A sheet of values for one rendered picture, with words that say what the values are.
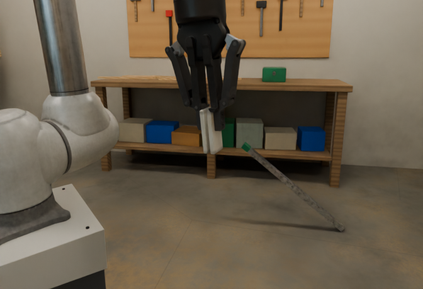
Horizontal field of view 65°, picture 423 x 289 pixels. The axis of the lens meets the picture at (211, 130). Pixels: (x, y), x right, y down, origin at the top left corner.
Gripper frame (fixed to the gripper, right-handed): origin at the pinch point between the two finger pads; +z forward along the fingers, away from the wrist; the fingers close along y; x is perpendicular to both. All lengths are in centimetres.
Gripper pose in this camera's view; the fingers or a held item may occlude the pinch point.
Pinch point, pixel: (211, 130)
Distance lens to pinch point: 52.7
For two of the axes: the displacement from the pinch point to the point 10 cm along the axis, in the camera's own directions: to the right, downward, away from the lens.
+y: 8.7, 0.4, -5.0
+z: 0.9, 9.7, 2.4
